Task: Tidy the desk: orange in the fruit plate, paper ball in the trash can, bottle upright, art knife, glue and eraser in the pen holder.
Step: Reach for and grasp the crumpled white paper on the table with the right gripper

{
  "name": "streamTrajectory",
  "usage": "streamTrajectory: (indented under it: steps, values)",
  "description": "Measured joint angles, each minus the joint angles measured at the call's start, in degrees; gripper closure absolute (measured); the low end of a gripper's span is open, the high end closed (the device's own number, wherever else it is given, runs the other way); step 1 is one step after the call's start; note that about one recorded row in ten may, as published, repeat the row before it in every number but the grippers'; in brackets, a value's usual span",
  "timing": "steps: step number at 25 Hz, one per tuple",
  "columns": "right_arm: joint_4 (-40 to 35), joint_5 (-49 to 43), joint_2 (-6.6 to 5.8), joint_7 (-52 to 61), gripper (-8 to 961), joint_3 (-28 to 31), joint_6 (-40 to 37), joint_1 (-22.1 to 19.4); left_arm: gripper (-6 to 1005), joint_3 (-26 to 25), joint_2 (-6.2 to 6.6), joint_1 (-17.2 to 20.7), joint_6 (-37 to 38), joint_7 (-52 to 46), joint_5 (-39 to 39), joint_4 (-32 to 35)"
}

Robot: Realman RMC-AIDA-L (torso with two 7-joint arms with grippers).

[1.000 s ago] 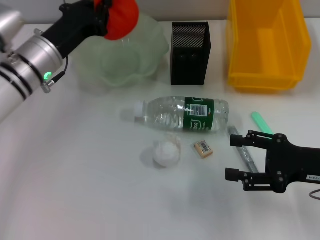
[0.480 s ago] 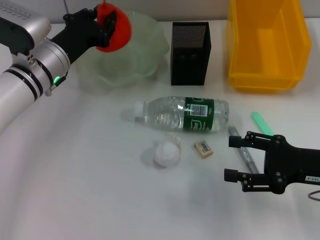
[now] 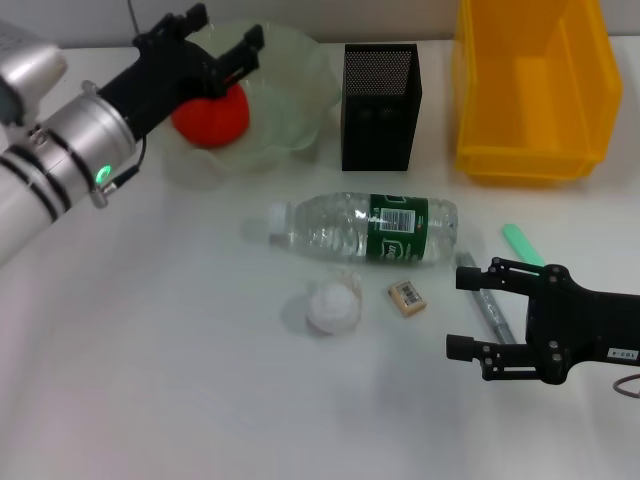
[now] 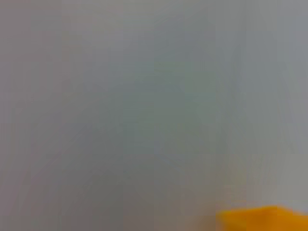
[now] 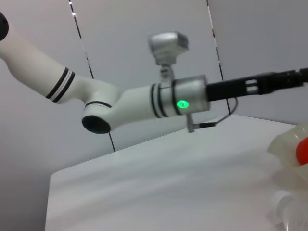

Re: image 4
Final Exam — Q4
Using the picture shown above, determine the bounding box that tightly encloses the red-orange fruit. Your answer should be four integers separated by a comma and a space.
215, 205, 308, 231

